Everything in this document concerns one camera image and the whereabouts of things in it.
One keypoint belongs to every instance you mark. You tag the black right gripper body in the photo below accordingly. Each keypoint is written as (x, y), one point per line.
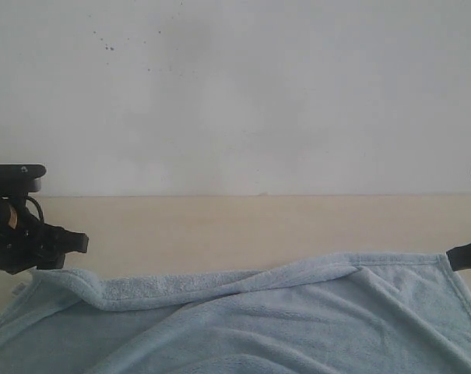
(460, 257)

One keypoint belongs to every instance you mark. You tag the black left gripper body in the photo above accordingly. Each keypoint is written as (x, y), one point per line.
(27, 241)

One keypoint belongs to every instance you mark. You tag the light blue terry towel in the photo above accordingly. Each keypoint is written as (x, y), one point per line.
(341, 313)

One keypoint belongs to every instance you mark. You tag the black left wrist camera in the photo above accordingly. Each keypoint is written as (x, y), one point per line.
(20, 179)

